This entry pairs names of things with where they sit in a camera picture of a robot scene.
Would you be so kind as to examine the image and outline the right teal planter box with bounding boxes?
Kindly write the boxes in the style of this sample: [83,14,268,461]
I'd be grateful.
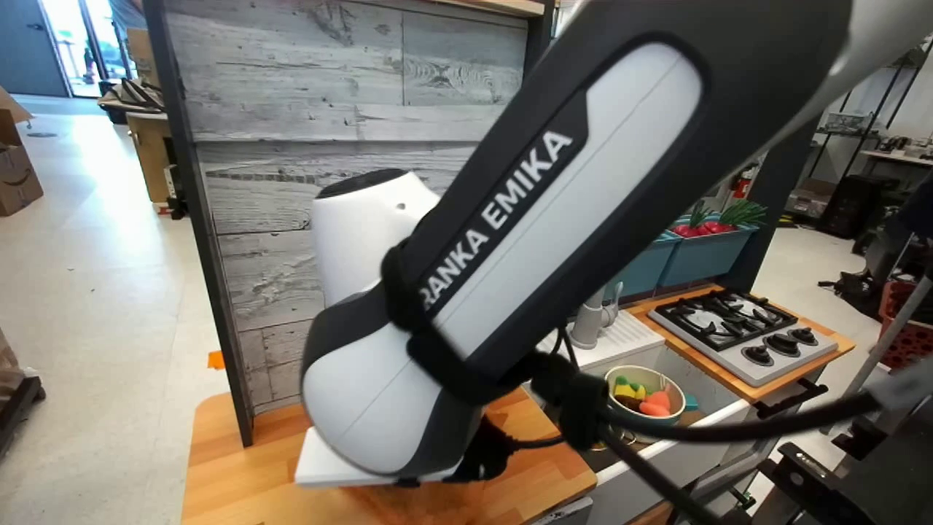
[609,230,750,302]

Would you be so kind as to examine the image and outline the brown cardboard box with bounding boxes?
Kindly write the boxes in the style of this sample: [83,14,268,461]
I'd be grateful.
[0,87,43,217]

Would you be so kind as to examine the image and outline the red toy radishes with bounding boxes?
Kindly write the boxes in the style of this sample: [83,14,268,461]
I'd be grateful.
[673,203,768,240]

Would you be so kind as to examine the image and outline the white toy sink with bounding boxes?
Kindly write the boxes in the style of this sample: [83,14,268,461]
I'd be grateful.
[574,313,772,525]

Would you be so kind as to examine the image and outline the grey wood backsplash panel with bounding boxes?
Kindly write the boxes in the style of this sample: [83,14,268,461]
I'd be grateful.
[164,0,532,413]

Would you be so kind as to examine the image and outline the white teal pot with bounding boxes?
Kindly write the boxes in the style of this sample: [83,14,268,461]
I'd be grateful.
[603,366,694,424]

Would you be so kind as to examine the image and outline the black metal shelf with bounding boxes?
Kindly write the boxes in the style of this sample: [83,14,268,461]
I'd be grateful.
[790,45,931,240]

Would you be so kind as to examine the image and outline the grey toy faucet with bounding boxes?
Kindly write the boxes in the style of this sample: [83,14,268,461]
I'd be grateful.
[570,283,624,351]

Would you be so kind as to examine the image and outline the black metal frame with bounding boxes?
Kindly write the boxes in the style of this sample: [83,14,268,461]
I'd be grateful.
[147,0,554,443]

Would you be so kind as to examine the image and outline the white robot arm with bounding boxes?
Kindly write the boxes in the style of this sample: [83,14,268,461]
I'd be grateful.
[297,0,933,485]

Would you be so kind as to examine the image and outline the black drawer handle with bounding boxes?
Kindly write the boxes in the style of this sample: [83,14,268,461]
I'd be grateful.
[756,380,828,420]

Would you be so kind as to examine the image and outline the toy stove top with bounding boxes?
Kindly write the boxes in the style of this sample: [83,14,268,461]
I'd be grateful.
[651,291,835,386]

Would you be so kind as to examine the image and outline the green plush toy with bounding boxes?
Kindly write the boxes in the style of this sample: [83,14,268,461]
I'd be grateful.
[612,380,647,408]

